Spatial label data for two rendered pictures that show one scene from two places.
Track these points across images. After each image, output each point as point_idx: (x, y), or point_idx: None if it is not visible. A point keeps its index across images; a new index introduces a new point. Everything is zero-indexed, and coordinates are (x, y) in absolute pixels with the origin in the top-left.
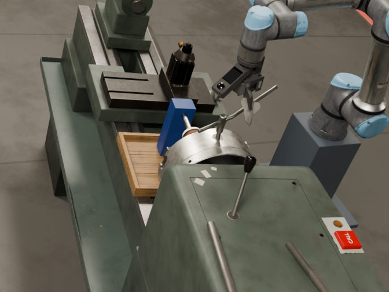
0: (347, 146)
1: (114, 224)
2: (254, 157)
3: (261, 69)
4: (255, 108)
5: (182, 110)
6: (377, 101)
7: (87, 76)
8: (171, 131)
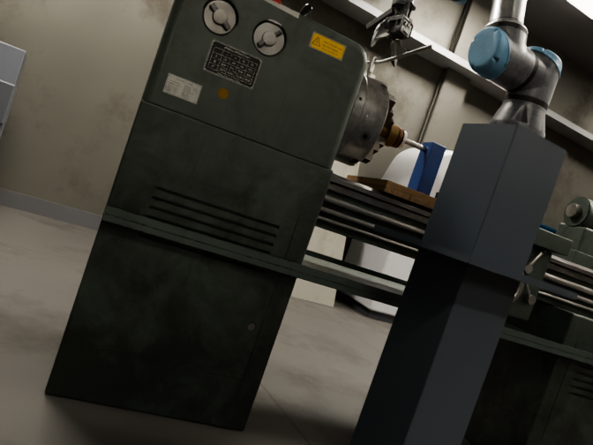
0: (498, 127)
1: (359, 275)
2: (310, 4)
3: (407, 13)
4: (382, 34)
5: (425, 144)
6: (492, 15)
7: None
8: (415, 168)
